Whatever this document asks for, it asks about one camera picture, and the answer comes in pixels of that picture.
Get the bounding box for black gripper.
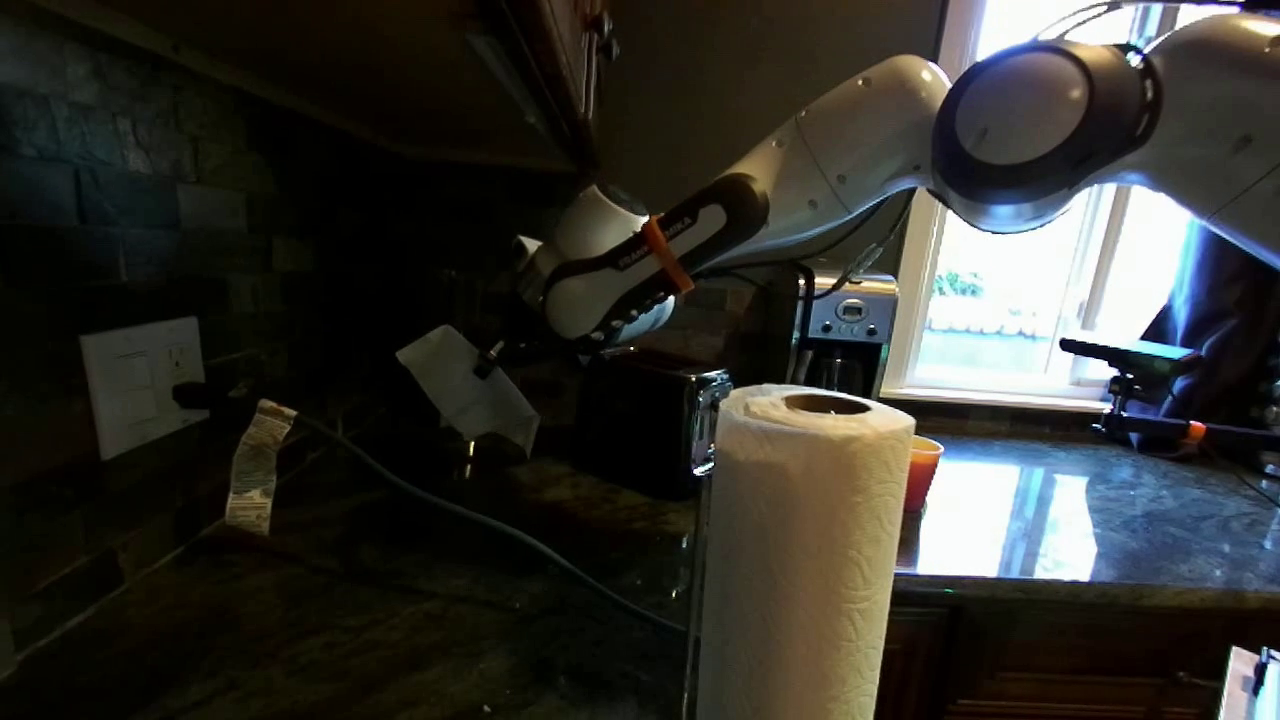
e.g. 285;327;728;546
491;301;579;371

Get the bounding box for black chrome toaster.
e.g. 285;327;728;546
571;360;736;502

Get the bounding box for dark upper cabinet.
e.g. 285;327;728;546
36;0;624;179

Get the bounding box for black silver coffee maker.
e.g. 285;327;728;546
791;270;905;400

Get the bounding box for black power plug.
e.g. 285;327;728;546
169;380;262;421

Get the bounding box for white paper towel roll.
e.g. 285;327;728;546
692;380;919;720

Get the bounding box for orange plastic cup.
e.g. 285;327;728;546
905;430;949;533

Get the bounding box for bright window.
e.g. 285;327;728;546
884;0;1280;410

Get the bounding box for wooden lower cabinet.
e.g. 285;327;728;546
877;594;1280;720

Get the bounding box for grey power cable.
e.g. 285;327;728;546
253;404;692;639

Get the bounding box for white tape strip on cable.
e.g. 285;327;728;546
220;395;306;540

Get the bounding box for white wall outlet plate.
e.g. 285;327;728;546
76;313;212;462

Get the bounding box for black camera stand orange knobs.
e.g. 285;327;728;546
1055;330;1280;470

